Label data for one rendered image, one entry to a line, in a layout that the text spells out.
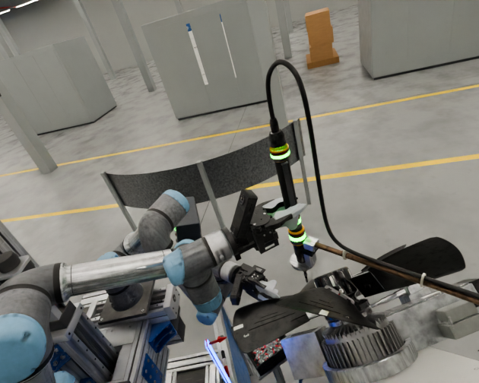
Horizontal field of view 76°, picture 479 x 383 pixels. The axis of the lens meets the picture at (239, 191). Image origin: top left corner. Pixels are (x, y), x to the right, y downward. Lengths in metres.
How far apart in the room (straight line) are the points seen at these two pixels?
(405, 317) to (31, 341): 0.95
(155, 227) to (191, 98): 6.30
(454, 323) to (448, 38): 6.38
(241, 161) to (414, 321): 1.99
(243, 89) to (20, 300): 6.45
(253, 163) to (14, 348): 2.35
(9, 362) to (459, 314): 1.08
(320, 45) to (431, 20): 2.79
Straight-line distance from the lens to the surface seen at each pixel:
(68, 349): 1.35
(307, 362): 1.18
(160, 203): 1.12
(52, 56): 10.44
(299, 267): 0.89
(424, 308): 1.13
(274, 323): 1.02
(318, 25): 8.72
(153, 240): 1.06
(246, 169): 2.79
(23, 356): 0.76
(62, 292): 0.85
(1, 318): 0.76
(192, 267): 0.71
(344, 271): 1.04
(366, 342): 1.00
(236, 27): 6.72
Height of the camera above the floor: 2.03
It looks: 31 degrees down
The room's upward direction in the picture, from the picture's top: 17 degrees counter-clockwise
